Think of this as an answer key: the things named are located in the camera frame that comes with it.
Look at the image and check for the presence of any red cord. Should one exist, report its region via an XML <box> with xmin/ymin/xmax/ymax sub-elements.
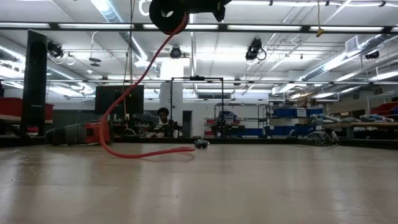
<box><xmin>98</xmin><ymin>14</ymin><xmax>197</xmax><ymax>159</ymax></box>

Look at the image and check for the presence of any black beam with light strips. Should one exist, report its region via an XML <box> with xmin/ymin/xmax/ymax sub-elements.
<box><xmin>0</xmin><ymin>22</ymin><xmax>398</xmax><ymax>34</ymax></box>

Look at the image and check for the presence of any white building column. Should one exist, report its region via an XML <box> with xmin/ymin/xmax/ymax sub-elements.
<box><xmin>159</xmin><ymin>59</ymin><xmax>185</xmax><ymax>127</ymax></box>

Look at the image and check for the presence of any yellow hanging connector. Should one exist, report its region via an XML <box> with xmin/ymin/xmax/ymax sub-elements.
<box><xmin>315</xmin><ymin>0</ymin><xmax>326</xmax><ymax>38</ymax></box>

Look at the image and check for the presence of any black monitor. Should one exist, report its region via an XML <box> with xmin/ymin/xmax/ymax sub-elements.
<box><xmin>95</xmin><ymin>85</ymin><xmax>145</xmax><ymax>115</ymax></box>

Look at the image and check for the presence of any person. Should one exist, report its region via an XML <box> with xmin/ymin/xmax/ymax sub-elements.
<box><xmin>146</xmin><ymin>107</ymin><xmax>180</xmax><ymax>138</ymax></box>

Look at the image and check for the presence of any blue storage bin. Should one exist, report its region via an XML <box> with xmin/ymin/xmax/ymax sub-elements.
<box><xmin>272</xmin><ymin>107</ymin><xmax>325</xmax><ymax>118</ymax></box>
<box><xmin>245</xmin><ymin>124</ymin><xmax>315</xmax><ymax>136</ymax></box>

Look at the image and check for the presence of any grey cloth bundle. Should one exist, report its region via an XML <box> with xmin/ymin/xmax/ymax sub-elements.
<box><xmin>287</xmin><ymin>129</ymin><xmax>339</xmax><ymax>147</ymax></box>
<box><xmin>359</xmin><ymin>113</ymin><xmax>396</xmax><ymax>123</ymax></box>
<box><xmin>309</xmin><ymin>113</ymin><xmax>362</xmax><ymax>124</ymax></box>

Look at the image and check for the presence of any wooden workbench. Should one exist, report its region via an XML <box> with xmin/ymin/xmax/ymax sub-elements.
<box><xmin>323</xmin><ymin>121</ymin><xmax>398</xmax><ymax>139</ymax></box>

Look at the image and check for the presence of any white cable ring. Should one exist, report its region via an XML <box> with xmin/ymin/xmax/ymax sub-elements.
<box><xmin>138</xmin><ymin>0</ymin><xmax>152</xmax><ymax>17</ymax></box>

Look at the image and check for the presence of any black background rig frame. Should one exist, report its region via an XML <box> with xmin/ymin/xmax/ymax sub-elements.
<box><xmin>169</xmin><ymin>75</ymin><xmax>225</xmax><ymax>138</ymax></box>

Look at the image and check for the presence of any silver ceiling air duct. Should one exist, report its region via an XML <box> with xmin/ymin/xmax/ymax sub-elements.
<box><xmin>300</xmin><ymin>32</ymin><xmax>398</xmax><ymax>82</ymax></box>
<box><xmin>90</xmin><ymin>0</ymin><xmax>149</xmax><ymax>62</ymax></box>

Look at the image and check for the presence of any black aluminium table frame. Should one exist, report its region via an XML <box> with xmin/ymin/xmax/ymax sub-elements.
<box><xmin>0</xmin><ymin>136</ymin><xmax>398</xmax><ymax>151</ymax></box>

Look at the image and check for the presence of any red cordless drill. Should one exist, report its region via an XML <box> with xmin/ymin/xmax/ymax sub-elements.
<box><xmin>45</xmin><ymin>117</ymin><xmax>114</xmax><ymax>146</ymax></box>

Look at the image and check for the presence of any black upright post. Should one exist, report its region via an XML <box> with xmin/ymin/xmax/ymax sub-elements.
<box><xmin>20</xmin><ymin>29</ymin><xmax>48</xmax><ymax>138</ymax></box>

